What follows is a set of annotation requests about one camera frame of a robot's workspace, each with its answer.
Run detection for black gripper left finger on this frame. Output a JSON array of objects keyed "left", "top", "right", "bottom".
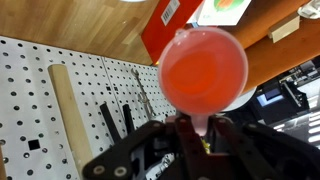
[{"left": 82, "top": 116, "right": 204, "bottom": 180}]

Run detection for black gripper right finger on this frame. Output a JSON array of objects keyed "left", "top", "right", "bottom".
[{"left": 208, "top": 116, "right": 320, "bottom": 180}]

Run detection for pink plastic cup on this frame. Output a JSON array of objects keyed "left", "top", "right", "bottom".
[{"left": 158, "top": 27, "right": 248, "bottom": 135}]

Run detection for silver wrench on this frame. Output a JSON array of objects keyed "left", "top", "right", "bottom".
[{"left": 131, "top": 69, "right": 155, "bottom": 120}]

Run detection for black pliers on pegboard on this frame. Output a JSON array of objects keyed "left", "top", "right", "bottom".
[{"left": 99, "top": 103, "right": 135, "bottom": 144}]

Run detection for orange box of books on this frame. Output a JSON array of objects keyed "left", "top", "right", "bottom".
[{"left": 141, "top": 0, "right": 252, "bottom": 64}]

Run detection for white pegboard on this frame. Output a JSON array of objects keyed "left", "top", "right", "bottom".
[{"left": 0, "top": 36, "right": 176, "bottom": 180}]

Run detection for white VR controller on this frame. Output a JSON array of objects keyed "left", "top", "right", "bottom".
[{"left": 297, "top": 0, "right": 320, "bottom": 19}]

